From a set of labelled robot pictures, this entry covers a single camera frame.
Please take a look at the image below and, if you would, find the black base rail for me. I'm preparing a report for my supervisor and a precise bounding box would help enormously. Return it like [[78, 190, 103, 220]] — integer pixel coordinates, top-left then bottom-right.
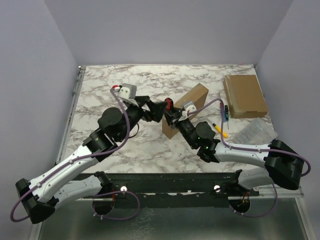
[[82, 171, 261, 209]]

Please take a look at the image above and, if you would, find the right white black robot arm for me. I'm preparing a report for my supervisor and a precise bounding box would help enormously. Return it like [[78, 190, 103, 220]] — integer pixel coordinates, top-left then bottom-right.
[[164, 107, 304, 196]]

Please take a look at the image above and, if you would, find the clear plastic screw box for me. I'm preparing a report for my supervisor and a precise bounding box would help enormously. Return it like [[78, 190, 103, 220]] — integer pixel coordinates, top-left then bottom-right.
[[231, 118, 278, 145]]

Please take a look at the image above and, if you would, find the red black utility knife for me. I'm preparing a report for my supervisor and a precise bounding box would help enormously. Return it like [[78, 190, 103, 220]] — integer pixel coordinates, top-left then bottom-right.
[[164, 97, 174, 111]]

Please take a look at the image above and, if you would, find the green black screwdriver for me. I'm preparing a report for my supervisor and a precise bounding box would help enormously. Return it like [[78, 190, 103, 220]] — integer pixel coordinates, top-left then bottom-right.
[[224, 105, 229, 129]]

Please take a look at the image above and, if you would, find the brown cardboard express box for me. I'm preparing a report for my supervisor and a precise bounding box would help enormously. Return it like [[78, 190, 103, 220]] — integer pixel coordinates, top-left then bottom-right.
[[162, 83, 209, 139]]

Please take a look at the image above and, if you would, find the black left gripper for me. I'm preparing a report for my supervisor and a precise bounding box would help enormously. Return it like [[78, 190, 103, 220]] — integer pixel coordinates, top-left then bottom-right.
[[118, 96, 168, 142]]

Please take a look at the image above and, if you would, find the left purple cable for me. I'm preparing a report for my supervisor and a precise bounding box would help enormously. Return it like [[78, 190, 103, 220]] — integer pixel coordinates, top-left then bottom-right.
[[9, 87, 141, 223]]

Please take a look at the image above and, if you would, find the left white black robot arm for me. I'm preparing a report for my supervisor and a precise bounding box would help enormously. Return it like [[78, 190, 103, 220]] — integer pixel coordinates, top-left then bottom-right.
[[14, 96, 167, 224]]

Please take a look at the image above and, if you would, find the blue red screwdriver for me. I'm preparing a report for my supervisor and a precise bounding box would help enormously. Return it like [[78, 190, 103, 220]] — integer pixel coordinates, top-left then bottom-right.
[[219, 101, 226, 123]]

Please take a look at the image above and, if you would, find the aluminium extrusion frame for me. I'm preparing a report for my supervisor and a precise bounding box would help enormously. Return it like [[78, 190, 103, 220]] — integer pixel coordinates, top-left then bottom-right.
[[38, 64, 313, 240]]

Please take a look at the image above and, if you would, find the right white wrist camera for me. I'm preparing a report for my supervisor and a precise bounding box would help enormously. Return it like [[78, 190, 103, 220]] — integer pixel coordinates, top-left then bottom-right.
[[181, 101, 197, 117]]

